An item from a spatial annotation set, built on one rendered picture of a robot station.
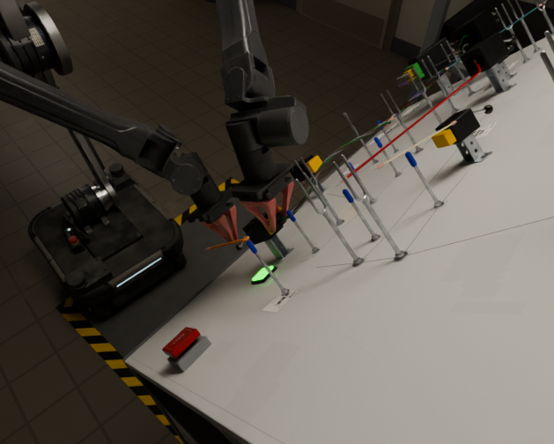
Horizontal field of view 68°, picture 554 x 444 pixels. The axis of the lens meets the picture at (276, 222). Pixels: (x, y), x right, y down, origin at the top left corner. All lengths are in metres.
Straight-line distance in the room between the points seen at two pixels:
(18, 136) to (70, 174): 0.61
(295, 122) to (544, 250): 0.36
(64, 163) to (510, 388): 2.77
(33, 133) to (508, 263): 3.09
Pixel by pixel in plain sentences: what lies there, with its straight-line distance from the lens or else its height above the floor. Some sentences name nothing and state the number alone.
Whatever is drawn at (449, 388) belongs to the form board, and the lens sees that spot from 0.32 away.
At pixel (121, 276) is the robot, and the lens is 1.85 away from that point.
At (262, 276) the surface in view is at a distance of 0.73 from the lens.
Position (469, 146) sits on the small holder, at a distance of 0.67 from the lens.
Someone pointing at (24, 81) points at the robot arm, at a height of 1.36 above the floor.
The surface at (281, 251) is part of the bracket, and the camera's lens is 0.79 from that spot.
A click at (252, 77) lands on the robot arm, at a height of 1.36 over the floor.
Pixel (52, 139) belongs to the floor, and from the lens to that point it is 3.14.
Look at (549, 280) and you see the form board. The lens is 0.37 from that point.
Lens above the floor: 1.68
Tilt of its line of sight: 49 degrees down
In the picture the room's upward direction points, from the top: straight up
